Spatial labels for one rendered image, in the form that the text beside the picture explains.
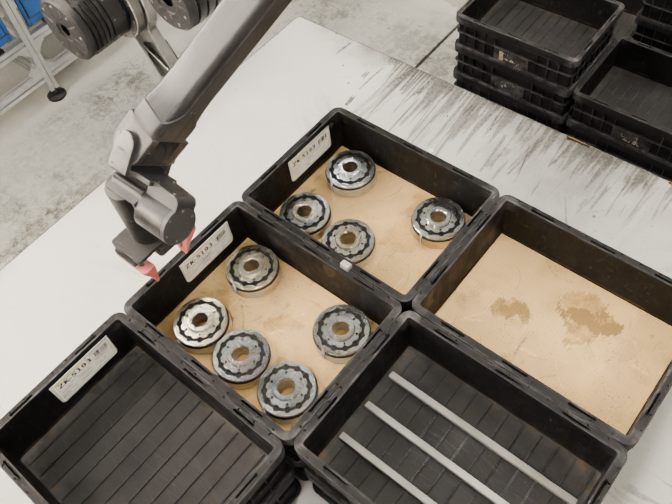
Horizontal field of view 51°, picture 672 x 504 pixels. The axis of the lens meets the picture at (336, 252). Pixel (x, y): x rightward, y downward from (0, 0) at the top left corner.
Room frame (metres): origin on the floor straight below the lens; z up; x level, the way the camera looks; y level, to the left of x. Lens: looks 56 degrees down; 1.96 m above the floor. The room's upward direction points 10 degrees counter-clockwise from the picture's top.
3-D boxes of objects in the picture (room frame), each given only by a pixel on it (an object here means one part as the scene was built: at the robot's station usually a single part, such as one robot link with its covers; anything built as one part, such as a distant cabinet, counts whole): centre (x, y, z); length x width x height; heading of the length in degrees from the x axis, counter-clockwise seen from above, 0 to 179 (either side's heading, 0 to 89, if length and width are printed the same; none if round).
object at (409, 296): (0.82, -0.08, 0.92); 0.40 x 0.30 x 0.02; 42
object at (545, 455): (0.32, -0.13, 0.87); 0.40 x 0.30 x 0.11; 42
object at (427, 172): (0.82, -0.08, 0.87); 0.40 x 0.30 x 0.11; 42
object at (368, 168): (0.95, -0.06, 0.86); 0.10 x 0.10 x 0.01
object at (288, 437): (0.62, 0.14, 0.92); 0.40 x 0.30 x 0.02; 42
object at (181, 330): (0.65, 0.26, 0.86); 0.10 x 0.10 x 0.01
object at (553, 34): (1.67, -0.71, 0.37); 0.40 x 0.30 x 0.45; 43
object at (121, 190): (0.64, 0.26, 1.23); 0.07 x 0.06 x 0.07; 44
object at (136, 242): (0.65, 0.26, 1.17); 0.10 x 0.07 x 0.07; 133
